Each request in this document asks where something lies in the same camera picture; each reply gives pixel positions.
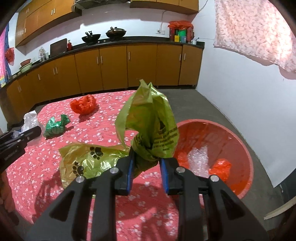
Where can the glass jar on counter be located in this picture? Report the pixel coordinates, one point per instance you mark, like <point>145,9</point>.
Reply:
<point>43,54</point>

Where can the wall power socket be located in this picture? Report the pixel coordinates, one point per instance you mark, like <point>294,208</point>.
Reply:
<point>161,32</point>

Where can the pink floral hanging cloth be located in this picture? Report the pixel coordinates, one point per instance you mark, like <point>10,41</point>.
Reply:
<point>257,29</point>

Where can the stacked bowls on counter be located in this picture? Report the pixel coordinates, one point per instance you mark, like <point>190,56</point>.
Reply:
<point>25,65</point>

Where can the red bag hanging on wall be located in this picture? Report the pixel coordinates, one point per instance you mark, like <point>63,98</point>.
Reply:
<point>10,56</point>

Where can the clear bubble wrap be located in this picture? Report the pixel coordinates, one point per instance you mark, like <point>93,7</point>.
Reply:
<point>198,161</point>

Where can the black wok with lid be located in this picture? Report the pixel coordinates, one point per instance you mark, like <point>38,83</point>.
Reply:
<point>115,33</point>

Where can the small orange plastic bag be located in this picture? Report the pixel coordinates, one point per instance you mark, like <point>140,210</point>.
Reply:
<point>85,105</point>

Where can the green plastic bag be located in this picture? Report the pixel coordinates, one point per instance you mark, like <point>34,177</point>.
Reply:
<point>56,128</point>

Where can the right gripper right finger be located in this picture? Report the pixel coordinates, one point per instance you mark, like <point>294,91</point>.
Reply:
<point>208,208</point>

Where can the pink blue window curtain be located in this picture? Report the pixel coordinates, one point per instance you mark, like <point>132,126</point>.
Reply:
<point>4,65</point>

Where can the dark cutting board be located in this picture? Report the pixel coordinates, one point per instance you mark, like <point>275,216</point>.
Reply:
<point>58,48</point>

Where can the lower wooden kitchen cabinets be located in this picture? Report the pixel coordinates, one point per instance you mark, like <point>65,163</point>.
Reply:
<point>110,65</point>

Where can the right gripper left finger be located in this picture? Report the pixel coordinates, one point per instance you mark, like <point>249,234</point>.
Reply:
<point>67,216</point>

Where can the black wok with handle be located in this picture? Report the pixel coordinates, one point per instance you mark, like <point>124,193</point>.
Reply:
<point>91,38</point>

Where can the red bottle on counter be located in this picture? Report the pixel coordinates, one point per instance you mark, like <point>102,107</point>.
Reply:
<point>69,46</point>

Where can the yellow-green paw print bag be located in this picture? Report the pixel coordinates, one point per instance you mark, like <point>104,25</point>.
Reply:
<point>88,160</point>

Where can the wooden plank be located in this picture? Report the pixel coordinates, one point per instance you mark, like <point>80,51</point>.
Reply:
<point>281,209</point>

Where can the red bag covered containers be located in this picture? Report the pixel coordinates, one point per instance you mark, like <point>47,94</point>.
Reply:
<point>181,31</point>

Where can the yellow-green plastic bag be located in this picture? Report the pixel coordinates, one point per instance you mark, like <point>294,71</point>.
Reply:
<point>149,113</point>

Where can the small clear plastic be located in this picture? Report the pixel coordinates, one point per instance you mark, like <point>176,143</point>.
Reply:
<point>30,121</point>

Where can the person's hand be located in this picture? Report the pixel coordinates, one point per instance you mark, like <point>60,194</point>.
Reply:
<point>6,194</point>

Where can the red floral tablecloth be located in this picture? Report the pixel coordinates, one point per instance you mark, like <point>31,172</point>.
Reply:
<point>48,165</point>

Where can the white mug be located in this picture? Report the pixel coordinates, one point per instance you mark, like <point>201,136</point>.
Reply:
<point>194,41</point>

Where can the red plastic basket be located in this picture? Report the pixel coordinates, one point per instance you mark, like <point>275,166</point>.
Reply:
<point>221,143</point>

